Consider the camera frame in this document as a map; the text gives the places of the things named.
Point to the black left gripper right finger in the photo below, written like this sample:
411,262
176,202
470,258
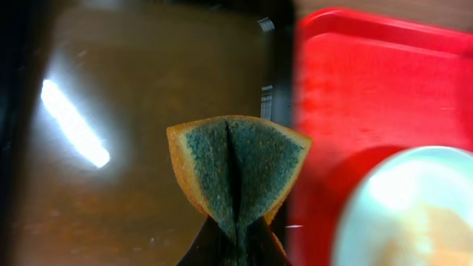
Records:
261,248

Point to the yellow green sponge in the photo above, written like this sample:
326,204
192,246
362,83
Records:
236,169

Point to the white plate with sauce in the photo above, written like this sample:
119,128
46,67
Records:
413,208

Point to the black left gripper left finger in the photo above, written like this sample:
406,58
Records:
211,247

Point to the red plastic tray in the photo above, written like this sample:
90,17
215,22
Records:
366,87

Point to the black tray with water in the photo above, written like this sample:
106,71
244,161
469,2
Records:
86,174

